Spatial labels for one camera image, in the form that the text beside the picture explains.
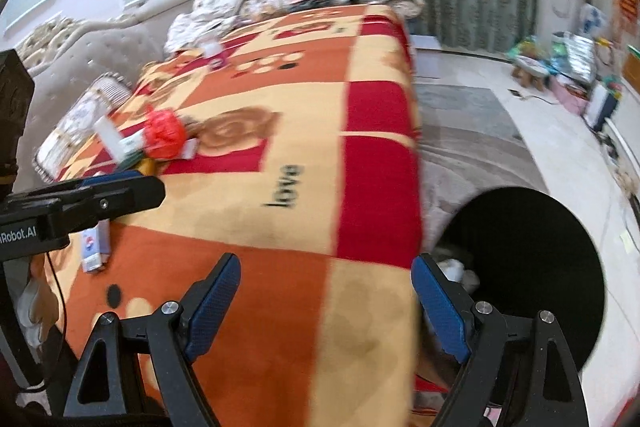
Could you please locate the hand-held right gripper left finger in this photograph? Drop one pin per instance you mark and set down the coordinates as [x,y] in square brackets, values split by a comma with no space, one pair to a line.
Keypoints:
[210,307]

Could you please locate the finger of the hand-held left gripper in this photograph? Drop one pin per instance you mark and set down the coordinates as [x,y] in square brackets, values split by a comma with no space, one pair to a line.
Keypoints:
[112,177]
[125,199]

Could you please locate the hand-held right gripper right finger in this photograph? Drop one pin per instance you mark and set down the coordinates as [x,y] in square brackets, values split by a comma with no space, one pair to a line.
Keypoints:
[440,307]

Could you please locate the green white box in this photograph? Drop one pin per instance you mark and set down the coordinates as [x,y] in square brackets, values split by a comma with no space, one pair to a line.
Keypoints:
[112,137]

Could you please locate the white tissue wad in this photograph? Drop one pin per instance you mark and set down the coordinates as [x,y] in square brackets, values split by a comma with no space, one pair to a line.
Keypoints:
[452,267]

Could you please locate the blue white small box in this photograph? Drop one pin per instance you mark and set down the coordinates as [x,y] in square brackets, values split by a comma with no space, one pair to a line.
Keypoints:
[95,247]

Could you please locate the red plastic bag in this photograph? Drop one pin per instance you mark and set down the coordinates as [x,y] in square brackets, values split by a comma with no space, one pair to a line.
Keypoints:
[165,134]

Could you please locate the small white ribbed box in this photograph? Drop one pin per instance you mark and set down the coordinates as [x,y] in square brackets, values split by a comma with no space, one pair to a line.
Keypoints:
[191,149]

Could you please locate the brown tissue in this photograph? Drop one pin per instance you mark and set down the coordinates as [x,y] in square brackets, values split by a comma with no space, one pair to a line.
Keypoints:
[192,127]

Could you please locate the black trash bin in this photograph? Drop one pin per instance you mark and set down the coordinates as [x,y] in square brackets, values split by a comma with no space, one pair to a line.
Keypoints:
[530,257]

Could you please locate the striped bolster pillow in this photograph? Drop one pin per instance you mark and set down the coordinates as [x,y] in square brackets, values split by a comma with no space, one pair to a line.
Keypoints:
[85,122]

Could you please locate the grey tufted sofa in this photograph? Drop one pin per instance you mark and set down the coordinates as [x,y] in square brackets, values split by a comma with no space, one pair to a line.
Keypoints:
[75,52]

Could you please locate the printed rose blanket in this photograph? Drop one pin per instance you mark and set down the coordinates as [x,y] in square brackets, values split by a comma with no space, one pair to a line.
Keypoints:
[250,157]

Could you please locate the white bottle pink label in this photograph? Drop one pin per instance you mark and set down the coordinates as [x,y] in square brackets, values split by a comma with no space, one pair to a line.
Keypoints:
[215,52]

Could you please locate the white quilt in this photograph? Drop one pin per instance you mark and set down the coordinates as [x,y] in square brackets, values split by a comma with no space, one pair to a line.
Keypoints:
[190,32]

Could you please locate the grey floor rug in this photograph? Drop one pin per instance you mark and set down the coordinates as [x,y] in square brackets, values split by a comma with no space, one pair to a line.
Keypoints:
[475,132]

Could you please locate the small wooden stool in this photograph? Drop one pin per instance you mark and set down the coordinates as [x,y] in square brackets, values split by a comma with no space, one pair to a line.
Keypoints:
[530,69]

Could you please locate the white storage box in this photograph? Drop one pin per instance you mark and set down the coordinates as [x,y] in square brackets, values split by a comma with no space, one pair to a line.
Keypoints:
[602,107]

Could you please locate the green shiny wrapper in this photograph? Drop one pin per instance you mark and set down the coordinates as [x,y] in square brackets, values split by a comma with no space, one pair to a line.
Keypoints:
[525,49]

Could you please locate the silver foil bag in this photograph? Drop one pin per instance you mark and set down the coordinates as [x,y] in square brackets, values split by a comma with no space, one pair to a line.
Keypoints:
[575,57]

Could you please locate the white blue plastic bag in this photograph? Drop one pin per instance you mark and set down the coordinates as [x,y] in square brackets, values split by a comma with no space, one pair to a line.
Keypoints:
[592,19]

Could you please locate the red wall decoration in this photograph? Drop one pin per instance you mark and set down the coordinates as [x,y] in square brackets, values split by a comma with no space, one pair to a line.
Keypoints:
[625,7]

